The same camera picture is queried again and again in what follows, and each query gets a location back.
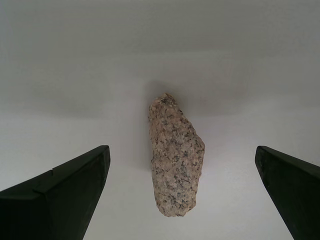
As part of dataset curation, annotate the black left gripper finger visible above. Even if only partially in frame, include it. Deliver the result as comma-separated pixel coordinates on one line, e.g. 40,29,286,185
0,145,111,240
254,145,320,240

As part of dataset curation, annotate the speckled pinkish granite rock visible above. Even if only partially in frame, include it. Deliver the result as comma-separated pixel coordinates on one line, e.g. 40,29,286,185
149,93,206,218

